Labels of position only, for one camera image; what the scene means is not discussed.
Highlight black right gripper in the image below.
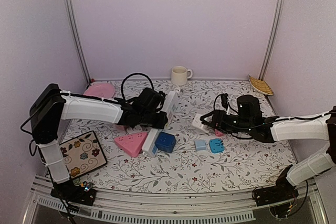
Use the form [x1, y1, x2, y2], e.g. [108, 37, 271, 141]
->
[201, 109, 253, 134]

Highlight pink socket adapter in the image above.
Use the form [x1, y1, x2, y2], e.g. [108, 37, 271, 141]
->
[215, 129, 225, 137]

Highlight white cube socket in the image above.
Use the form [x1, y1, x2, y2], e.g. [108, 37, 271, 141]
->
[192, 113, 202, 130]

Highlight long white power strip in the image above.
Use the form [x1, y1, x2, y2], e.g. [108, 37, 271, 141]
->
[142, 90, 179, 157]

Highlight dark blue cube socket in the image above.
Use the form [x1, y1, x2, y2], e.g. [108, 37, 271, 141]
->
[155, 132, 176, 153]

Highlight light blue socket adapter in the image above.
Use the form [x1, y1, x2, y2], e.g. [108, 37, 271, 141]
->
[208, 138, 225, 154]

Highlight pale blue cube socket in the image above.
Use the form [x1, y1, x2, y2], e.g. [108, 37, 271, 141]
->
[194, 140, 207, 151]

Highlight pink triangular power strip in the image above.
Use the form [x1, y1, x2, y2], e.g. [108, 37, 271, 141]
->
[114, 132, 148, 157]

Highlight round pink power strip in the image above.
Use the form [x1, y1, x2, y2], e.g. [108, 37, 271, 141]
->
[126, 127, 143, 134]

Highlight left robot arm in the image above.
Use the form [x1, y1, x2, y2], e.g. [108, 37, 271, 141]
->
[20, 83, 168, 200]

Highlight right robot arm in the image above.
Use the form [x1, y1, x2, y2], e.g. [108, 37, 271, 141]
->
[200, 94, 335, 201]

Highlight cream ceramic mug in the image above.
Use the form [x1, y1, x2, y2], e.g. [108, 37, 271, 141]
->
[171, 66, 193, 86]

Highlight yellow leaf shaped dish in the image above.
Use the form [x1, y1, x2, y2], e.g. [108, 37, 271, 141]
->
[248, 75, 274, 96]

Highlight pink plastic plate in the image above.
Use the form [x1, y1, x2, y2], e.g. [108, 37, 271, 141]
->
[83, 82, 116, 98]

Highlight floral square tray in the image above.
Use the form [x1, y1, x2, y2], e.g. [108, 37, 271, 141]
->
[59, 131, 107, 179]

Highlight aluminium front rail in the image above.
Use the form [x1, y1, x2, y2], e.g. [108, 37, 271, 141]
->
[23, 176, 329, 223]

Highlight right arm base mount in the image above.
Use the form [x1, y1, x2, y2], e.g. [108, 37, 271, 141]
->
[251, 182, 299, 206]

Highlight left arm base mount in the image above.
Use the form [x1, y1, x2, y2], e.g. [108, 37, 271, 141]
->
[50, 180, 97, 206]

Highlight aluminium right corner post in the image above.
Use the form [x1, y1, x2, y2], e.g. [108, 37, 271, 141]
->
[259, 0, 285, 80]

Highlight aluminium corner post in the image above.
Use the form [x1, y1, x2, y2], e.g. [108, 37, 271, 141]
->
[64, 0, 91, 84]
[259, 0, 285, 80]

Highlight aluminium left corner post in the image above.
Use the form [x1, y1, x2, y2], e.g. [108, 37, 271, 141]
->
[64, 0, 91, 84]

